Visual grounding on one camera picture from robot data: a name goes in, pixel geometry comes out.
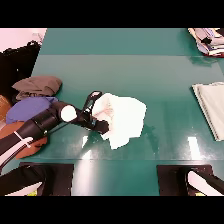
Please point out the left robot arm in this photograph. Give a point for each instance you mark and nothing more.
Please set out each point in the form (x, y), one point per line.
(40, 125)

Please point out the blue garment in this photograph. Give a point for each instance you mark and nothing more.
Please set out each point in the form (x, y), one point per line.
(28, 108)

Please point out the grey-brown garment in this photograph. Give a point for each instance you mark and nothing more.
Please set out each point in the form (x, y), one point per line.
(38, 86)

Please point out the heap of clothes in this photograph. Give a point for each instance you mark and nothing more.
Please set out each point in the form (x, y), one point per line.
(208, 40)

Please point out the pale folded garment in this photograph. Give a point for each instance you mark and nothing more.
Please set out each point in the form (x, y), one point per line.
(211, 108)

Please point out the orange-brown garment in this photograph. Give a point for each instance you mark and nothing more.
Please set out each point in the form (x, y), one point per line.
(25, 145)

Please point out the white T-shirt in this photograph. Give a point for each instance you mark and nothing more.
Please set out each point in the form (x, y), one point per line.
(128, 118)

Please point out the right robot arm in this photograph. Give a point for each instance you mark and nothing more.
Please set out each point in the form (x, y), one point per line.
(203, 181)

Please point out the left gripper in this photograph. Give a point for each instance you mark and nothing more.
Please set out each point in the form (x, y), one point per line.
(96, 125)

